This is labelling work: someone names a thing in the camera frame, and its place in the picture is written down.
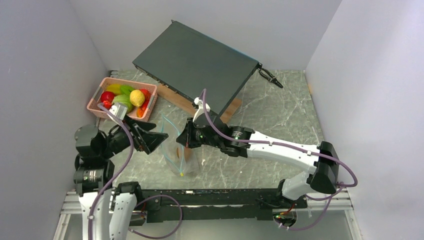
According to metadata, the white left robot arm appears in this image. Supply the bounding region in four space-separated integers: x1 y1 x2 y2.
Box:
73 117 169 240

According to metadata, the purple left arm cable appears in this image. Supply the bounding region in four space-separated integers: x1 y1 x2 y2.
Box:
86 102 183 240

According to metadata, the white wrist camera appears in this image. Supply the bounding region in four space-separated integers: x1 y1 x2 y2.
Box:
98 101 128 123
193 97 211 122

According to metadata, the clear zip top bag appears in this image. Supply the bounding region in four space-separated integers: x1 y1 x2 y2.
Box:
159 115 200 177

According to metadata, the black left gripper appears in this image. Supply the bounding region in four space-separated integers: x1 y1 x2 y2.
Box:
99 113 168 158

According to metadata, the orange red pepper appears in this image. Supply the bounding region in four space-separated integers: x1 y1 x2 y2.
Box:
136 100 149 118

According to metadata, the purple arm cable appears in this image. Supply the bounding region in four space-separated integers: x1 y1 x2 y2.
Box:
86 102 183 240
200 88 359 232

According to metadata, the green star fruit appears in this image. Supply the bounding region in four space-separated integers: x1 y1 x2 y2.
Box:
119 84 135 96

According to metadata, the red tomato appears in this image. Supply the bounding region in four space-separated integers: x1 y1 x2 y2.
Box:
140 88 151 102

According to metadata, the wooden board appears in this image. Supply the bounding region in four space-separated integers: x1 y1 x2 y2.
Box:
156 83 243 124

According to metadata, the dark grey network switch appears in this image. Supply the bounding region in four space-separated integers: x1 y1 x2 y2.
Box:
132 20 260 116

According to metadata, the yellow lemon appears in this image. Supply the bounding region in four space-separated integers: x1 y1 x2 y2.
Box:
129 89 146 107

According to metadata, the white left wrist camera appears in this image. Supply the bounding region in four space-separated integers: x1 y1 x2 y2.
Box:
98 101 128 123

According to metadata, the pink plastic basket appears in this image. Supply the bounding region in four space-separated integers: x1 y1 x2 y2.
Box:
87 77 158 122

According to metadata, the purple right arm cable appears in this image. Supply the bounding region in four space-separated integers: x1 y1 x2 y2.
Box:
200 88 359 232

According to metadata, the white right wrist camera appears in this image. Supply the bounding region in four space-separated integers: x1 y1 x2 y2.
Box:
193 97 211 122

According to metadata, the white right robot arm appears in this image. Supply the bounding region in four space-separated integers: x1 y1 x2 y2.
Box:
176 117 339 208

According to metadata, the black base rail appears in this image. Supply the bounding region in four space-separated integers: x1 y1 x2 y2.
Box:
115 185 307 223

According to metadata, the black cable connector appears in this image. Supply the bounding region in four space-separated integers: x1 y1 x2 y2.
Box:
258 68 284 89

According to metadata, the brown potato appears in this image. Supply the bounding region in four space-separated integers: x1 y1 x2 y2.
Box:
176 147 194 163

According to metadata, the red apple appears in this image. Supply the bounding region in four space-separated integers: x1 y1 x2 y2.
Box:
99 91 116 103

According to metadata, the green cabbage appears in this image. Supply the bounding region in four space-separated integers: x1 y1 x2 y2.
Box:
112 94 134 114

